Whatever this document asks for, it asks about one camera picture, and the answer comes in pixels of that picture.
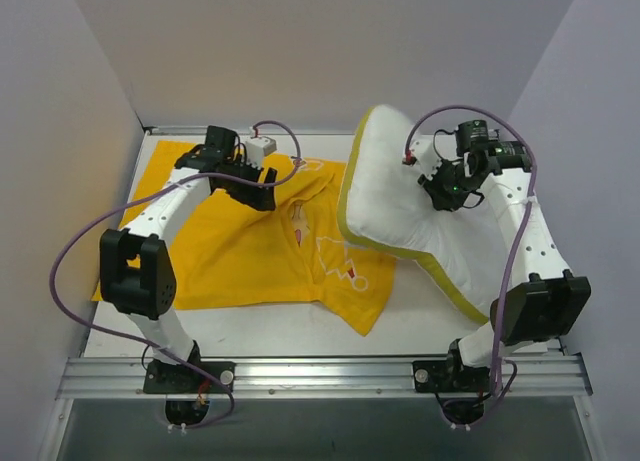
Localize yellow pillowcase with print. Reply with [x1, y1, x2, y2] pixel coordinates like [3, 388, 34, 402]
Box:
[89, 139, 396, 338]

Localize white pillow with yellow edge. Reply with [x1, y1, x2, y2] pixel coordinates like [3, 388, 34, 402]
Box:
[337, 105, 507, 324]

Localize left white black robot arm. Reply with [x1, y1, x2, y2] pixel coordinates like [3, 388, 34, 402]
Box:
[99, 126, 277, 392]

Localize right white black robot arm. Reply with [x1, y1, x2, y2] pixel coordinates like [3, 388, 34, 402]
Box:
[407, 119, 592, 390]

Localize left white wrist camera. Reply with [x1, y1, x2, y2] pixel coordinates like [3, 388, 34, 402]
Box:
[245, 136, 277, 163]

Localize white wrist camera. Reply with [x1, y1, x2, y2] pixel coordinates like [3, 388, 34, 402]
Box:
[402, 135, 442, 177]
[245, 136, 277, 163]

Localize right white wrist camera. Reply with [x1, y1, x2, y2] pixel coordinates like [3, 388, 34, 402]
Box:
[402, 135, 442, 177]

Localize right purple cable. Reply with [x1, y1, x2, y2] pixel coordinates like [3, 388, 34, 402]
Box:
[404, 104, 539, 429]

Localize purple cable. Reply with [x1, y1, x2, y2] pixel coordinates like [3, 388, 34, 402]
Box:
[48, 120, 302, 431]
[404, 104, 539, 429]

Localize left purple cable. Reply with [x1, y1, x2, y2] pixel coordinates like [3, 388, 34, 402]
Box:
[48, 120, 302, 431]

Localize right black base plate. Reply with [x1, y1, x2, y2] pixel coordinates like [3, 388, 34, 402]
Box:
[412, 360, 490, 394]

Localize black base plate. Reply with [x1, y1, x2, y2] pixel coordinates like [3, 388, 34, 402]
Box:
[142, 360, 236, 395]
[412, 360, 490, 394]

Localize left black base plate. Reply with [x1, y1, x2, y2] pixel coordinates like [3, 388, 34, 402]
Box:
[142, 360, 236, 395]

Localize aluminium front rail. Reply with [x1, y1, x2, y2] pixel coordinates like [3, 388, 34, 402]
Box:
[54, 353, 594, 401]

